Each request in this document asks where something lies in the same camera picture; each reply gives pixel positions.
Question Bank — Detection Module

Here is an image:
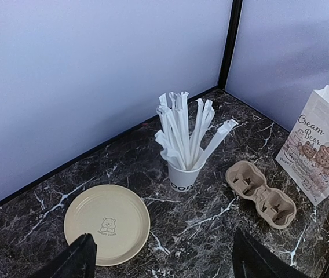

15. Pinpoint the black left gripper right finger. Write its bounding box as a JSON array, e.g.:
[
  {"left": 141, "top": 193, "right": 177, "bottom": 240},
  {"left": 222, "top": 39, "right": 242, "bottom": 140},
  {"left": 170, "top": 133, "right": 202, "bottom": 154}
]
[{"left": 232, "top": 229, "right": 307, "bottom": 278}]

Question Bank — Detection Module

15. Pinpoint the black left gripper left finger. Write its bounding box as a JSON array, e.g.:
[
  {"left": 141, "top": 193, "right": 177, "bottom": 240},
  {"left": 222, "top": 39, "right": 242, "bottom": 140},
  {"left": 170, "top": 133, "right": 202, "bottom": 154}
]
[{"left": 30, "top": 233, "right": 97, "bottom": 278}]

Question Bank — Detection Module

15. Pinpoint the beige bear plate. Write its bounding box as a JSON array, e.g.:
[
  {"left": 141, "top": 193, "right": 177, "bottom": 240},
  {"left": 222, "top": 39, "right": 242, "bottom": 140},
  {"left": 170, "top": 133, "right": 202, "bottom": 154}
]
[{"left": 64, "top": 185, "right": 151, "bottom": 266}]

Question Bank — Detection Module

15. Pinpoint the brown pulp cup carrier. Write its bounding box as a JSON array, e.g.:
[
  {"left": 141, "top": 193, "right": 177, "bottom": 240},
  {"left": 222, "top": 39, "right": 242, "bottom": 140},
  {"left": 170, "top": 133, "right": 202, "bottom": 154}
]
[{"left": 225, "top": 160, "right": 297, "bottom": 229}]

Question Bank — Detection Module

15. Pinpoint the cream bear paper bag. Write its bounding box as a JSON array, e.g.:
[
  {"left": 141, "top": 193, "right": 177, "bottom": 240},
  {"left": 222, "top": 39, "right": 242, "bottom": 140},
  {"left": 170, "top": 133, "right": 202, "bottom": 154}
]
[{"left": 276, "top": 85, "right": 329, "bottom": 206}]

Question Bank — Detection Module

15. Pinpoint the white paper straw cup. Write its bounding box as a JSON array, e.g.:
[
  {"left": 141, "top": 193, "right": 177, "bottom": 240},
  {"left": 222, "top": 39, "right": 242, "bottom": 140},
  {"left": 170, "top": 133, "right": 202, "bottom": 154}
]
[{"left": 164, "top": 149, "right": 204, "bottom": 193}]

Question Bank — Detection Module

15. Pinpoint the paper wrapped straw far right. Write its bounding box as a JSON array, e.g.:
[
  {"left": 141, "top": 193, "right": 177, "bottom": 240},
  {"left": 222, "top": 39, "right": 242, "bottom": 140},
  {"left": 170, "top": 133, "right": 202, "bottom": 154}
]
[{"left": 192, "top": 119, "right": 238, "bottom": 170}]

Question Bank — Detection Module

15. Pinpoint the black corner frame post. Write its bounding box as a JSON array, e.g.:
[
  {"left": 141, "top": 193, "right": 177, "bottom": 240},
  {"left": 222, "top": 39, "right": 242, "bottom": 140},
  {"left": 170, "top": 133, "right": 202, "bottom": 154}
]
[{"left": 217, "top": 0, "right": 243, "bottom": 90}]

